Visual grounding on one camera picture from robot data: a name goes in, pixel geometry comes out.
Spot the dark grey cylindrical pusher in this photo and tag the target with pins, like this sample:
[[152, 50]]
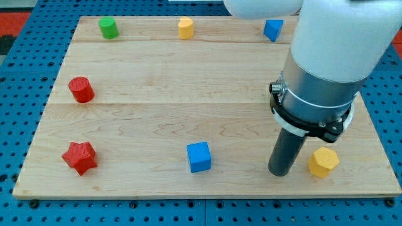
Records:
[[285, 151]]

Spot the wooden board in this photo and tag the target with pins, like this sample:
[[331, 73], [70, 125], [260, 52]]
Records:
[[155, 94]]

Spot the red star block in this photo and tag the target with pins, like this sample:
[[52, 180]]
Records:
[[80, 156]]

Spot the blue triangle block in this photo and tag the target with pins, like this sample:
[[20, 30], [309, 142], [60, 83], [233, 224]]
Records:
[[272, 29]]

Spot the yellow hexagon block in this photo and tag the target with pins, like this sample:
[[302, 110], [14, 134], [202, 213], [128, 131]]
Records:
[[322, 162]]

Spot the green cylinder block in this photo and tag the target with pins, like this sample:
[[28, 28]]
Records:
[[108, 27]]

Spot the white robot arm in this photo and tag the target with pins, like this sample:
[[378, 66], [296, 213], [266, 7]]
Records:
[[336, 45]]

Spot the red cylinder block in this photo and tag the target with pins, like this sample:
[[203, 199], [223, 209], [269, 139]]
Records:
[[81, 89]]

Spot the yellow heart block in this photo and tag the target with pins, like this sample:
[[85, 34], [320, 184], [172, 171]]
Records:
[[185, 28]]

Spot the black flange mount ring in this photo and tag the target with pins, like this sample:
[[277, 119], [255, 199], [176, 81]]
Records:
[[327, 131]]

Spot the blue cube block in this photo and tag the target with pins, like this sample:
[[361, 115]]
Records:
[[199, 157]]

